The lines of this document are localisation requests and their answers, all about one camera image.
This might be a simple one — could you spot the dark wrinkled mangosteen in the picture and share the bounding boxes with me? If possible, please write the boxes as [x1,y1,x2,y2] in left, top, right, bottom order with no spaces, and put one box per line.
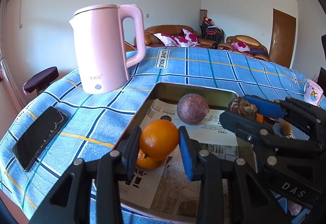
[228,97,258,120]

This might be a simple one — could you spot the large purple passion fruit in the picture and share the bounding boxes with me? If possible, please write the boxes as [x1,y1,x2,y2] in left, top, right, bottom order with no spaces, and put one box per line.
[177,93,209,125]

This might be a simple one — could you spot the orange mandarin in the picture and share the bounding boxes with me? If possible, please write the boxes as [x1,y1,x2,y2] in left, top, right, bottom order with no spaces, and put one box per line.
[136,149,166,170]

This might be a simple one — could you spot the round orange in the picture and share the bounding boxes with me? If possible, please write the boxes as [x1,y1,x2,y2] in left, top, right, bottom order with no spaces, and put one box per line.
[139,119,180,161]
[256,114,264,123]

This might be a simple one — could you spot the person's right hand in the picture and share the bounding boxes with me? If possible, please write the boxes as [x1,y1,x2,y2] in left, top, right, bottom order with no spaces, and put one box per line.
[287,200,302,216]

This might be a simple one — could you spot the pink cartoon cup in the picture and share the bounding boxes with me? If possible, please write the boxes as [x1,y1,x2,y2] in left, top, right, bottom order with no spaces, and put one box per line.
[303,79,323,106]

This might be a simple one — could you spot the black smartphone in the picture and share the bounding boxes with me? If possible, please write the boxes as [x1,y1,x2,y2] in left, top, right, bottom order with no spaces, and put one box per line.
[12,106,68,172]

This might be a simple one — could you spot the printed paper leaflet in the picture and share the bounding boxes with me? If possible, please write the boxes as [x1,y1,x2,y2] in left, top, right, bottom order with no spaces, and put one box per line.
[119,99,239,211]

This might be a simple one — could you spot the blue plaid tablecloth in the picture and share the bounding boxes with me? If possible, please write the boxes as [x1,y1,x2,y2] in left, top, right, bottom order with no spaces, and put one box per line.
[1,47,325,223]

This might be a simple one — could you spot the pink metal tin box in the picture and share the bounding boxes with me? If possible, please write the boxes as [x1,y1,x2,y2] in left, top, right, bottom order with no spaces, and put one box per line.
[119,82,255,223]

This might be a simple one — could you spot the brown wooden door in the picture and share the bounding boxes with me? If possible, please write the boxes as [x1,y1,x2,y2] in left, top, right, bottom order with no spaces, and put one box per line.
[269,9,296,68]

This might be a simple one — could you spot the brown leather armchair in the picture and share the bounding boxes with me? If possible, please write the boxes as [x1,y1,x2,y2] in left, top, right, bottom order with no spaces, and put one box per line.
[217,35,269,62]

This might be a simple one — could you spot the floral pillow on armchair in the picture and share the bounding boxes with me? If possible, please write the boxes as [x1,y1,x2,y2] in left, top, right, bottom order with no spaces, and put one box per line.
[231,42,250,52]

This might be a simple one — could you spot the stacked red black chairs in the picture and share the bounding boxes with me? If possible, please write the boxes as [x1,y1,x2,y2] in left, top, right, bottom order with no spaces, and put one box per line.
[200,22,224,43]

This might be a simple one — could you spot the dark purple stool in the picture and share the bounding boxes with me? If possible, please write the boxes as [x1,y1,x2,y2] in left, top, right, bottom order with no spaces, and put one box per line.
[22,67,59,95]

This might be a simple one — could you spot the white red floral pillow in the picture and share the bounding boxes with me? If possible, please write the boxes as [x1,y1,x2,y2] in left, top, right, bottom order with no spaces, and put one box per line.
[154,32,178,47]

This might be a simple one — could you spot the brown leather sofa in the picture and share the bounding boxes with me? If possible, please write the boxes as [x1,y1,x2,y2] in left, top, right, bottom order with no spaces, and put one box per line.
[134,24,218,49]

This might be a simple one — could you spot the brown leather chair back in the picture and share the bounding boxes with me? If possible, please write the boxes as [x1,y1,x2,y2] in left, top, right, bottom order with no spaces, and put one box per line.
[124,41,137,52]

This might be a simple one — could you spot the pink electric kettle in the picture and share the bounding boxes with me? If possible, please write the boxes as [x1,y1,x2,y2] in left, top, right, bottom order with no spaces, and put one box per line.
[69,4,146,94]

